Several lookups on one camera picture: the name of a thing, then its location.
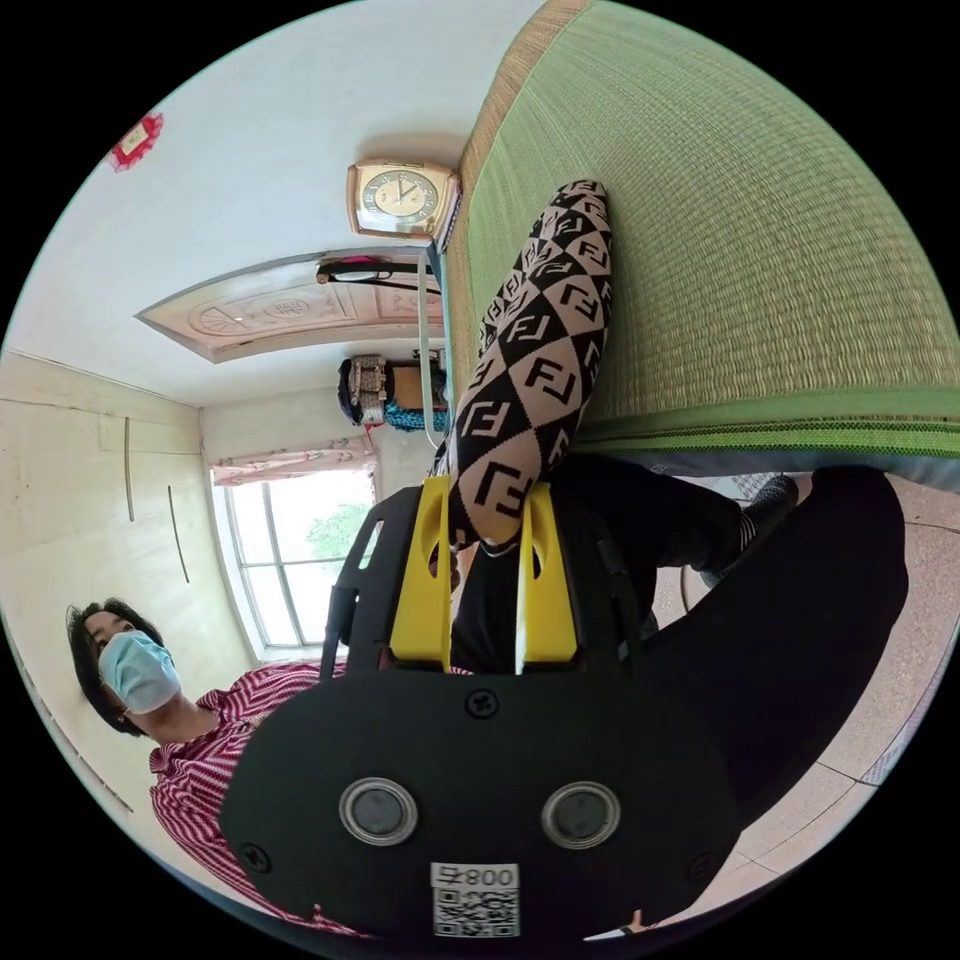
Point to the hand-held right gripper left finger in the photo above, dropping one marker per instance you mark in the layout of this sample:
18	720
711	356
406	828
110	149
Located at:
420	600

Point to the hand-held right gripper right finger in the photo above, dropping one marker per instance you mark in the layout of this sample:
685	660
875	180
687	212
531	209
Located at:
551	615

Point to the black brown plaid long sleeve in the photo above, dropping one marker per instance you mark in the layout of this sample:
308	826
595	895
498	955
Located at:
525	360

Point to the window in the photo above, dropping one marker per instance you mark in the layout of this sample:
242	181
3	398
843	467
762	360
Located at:
292	562

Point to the pink patterned curtain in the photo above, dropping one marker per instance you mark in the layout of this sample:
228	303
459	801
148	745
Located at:
285	461

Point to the rack with bags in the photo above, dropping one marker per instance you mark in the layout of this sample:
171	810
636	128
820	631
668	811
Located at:
371	390

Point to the person's body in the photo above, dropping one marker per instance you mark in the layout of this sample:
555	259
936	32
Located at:
787	637

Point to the carved wooden door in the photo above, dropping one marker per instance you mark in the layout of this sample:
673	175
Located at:
277	311

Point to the beige cupboard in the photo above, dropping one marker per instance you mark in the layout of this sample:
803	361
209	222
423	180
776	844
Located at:
82	487

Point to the bed with green woven mat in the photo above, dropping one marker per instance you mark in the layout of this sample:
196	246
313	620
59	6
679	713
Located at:
750	262

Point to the square gold wall clock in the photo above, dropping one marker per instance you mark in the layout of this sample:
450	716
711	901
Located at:
397	199

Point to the red wall ornament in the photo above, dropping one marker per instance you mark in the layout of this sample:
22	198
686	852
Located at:
136	141

